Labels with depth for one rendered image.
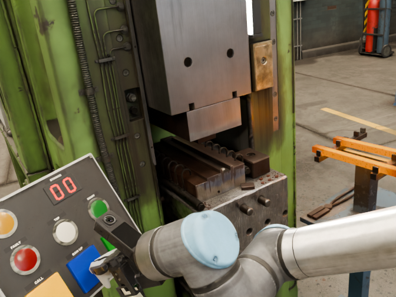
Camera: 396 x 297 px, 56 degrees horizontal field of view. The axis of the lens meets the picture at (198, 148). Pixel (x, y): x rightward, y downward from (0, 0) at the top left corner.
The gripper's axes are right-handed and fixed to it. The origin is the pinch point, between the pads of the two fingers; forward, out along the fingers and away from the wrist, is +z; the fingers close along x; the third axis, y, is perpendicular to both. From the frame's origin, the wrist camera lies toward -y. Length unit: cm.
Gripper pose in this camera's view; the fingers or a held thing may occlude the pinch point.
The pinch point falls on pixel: (93, 263)
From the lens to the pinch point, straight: 87.6
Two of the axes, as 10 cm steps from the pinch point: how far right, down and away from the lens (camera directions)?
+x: 5.2, -3.8, 7.6
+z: -6.8, 3.6, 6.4
